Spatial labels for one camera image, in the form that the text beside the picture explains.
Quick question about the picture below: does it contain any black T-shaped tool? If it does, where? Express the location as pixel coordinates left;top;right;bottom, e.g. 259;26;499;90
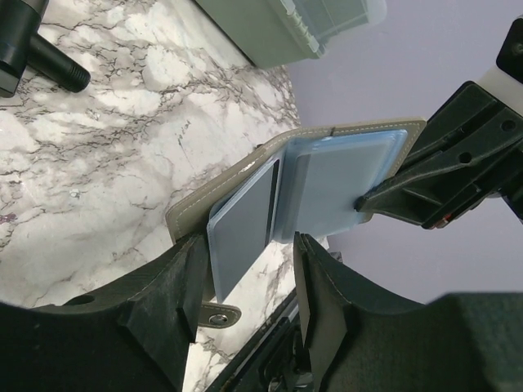
1;0;91;98

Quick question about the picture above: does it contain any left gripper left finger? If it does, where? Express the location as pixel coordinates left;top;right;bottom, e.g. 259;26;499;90
1;234;208;391

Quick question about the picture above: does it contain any dark grey credit card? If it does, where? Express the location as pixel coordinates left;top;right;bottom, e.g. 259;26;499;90
207;157;280;303

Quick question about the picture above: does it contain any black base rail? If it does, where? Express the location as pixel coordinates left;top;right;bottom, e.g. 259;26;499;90
206;291;314;392

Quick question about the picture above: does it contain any green clear-lid storage box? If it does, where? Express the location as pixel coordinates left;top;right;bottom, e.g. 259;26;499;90
197;0;387;69

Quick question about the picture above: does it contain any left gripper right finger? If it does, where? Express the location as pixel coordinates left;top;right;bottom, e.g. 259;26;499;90
293;234;522;391

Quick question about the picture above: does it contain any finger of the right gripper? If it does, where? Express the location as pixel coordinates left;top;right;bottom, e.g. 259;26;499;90
355;82;522;229

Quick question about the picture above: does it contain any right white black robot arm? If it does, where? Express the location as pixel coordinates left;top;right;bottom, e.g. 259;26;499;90
355;17;522;229

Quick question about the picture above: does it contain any grey card holder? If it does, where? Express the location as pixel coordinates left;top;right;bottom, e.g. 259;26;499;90
166;118;426;329

